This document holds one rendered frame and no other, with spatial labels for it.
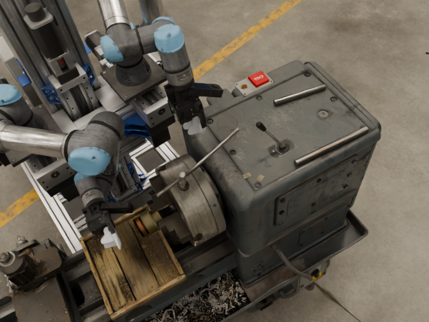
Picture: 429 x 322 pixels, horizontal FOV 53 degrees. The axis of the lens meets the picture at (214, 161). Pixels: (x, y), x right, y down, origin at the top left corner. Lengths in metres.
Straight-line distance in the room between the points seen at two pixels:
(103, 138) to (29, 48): 0.57
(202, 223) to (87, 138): 0.46
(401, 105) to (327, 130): 1.94
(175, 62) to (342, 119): 0.66
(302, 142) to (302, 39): 2.40
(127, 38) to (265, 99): 0.59
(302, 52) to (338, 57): 0.29
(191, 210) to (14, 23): 0.92
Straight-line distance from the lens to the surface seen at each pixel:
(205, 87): 1.26
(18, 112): 1.70
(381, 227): 2.80
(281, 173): 1.40
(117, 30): 1.27
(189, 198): 1.41
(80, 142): 1.39
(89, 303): 1.75
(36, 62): 1.85
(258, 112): 1.55
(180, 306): 1.96
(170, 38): 1.14
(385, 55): 3.78
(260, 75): 1.66
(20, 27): 1.76
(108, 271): 1.73
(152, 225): 1.51
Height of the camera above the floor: 2.43
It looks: 55 degrees down
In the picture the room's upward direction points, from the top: 8 degrees counter-clockwise
